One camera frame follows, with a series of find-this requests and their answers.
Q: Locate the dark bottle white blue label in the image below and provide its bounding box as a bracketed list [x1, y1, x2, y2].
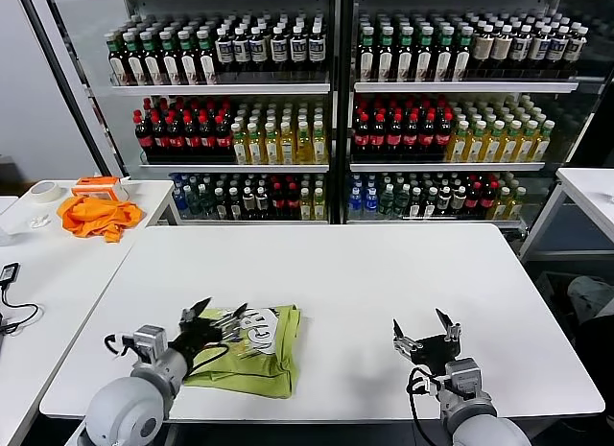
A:
[528, 25, 552, 73]
[248, 27, 269, 76]
[509, 25, 532, 73]
[307, 26, 327, 76]
[231, 27, 251, 76]
[269, 27, 289, 76]
[289, 26, 308, 76]
[214, 27, 235, 76]
[546, 26, 570, 73]

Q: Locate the cola bottle red cap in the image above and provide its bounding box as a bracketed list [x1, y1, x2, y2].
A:
[272, 181, 288, 221]
[199, 113, 217, 154]
[133, 109, 154, 154]
[286, 181, 301, 221]
[353, 111, 371, 153]
[183, 113, 201, 154]
[464, 181, 481, 216]
[166, 113, 186, 154]
[150, 110, 169, 154]
[214, 113, 234, 154]
[479, 181, 497, 216]
[385, 112, 404, 153]
[417, 111, 437, 153]
[368, 112, 388, 153]
[434, 110, 454, 153]
[401, 112, 420, 153]

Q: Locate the thin black adapter cable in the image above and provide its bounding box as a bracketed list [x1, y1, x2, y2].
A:
[0, 280, 40, 337]

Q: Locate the grey blue bag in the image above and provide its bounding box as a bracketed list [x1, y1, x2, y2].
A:
[565, 275, 614, 322]

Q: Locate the light green t-shirt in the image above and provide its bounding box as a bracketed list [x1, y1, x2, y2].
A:
[184, 304, 302, 399]

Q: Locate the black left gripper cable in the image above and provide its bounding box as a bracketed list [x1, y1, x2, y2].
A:
[189, 343, 229, 376]

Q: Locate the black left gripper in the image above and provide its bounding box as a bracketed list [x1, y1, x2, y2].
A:
[168, 296, 249, 368]

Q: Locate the small white side table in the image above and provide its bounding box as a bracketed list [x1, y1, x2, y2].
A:
[517, 167, 614, 265]

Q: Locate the brown drink bottle green cap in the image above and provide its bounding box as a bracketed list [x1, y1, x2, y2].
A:
[395, 27, 414, 82]
[106, 33, 127, 86]
[157, 31, 181, 86]
[176, 30, 199, 86]
[376, 27, 395, 82]
[139, 31, 163, 86]
[414, 27, 435, 82]
[357, 27, 376, 82]
[434, 27, 455, 82]
[195, 29, 217, 86]
[452, 27, 474, 82]
[122, 32, 145, 86]

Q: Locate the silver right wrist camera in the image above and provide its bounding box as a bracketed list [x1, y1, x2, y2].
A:
[443, 358, 482, 395]

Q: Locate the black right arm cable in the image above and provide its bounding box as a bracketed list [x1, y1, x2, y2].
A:
[406, 366, 447, 446]

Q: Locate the black cabinet divider post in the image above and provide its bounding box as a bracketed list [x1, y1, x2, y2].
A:
[328, 0, 356, 225]

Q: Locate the black left camera cable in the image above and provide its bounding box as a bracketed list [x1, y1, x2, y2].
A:
[104, 333, 138, 359]

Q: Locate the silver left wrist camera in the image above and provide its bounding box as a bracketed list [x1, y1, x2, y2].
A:
[130, 324, 169, 362]

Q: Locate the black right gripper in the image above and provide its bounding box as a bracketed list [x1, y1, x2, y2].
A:
[391, 307, 463, 378]

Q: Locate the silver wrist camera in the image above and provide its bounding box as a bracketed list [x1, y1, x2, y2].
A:
[130, 324, 169, 362]
[443, 358, 482, 395]

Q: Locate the crumpled orange cloth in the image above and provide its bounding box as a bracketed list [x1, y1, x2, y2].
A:
[56, 196, 147, 245]

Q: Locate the black slanted frame bar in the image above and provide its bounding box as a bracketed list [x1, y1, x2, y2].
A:
[13, 0, 112, 178]

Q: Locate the dark bottle beige label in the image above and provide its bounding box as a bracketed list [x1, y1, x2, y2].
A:
[472, 25, 495, 73]
[491, 25, 514, 73]
[563, 27, 588, 73]

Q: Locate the beige masking tape roll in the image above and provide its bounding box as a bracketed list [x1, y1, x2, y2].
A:
[28, 180, 63, 205]

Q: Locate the orange and white box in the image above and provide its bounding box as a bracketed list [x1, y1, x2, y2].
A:
[70, 176, 131, 203]

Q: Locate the glass beverage display cabinet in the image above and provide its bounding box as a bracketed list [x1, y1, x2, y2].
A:
[45, 0, 614, 231]

